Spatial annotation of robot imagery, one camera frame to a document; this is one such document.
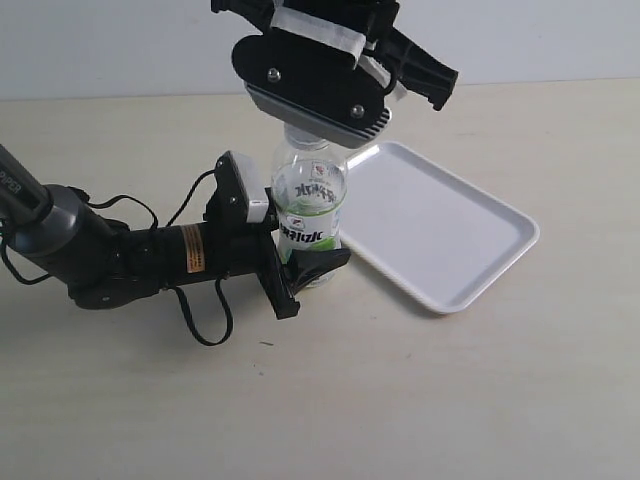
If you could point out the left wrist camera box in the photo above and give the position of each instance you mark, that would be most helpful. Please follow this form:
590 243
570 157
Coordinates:
240 191

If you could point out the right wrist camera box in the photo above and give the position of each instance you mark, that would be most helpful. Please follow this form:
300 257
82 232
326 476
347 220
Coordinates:
312 86

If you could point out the clear plastic water bottle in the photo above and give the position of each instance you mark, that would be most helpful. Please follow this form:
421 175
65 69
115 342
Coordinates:
308 187

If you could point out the white plastic tray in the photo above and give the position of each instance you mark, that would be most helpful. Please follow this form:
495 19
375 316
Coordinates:
437 237

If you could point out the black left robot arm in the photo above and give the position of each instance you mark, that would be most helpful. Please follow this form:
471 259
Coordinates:
106 265

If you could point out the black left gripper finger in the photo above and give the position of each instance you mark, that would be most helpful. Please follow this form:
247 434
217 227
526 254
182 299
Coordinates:
306 267

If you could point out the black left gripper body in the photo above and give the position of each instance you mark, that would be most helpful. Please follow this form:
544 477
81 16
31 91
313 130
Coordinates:
235 247

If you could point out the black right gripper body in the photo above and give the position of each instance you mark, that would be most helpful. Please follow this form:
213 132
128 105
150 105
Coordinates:
357 29

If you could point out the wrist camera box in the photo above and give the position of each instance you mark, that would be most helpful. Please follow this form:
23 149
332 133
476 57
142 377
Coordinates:
312 86
240 191

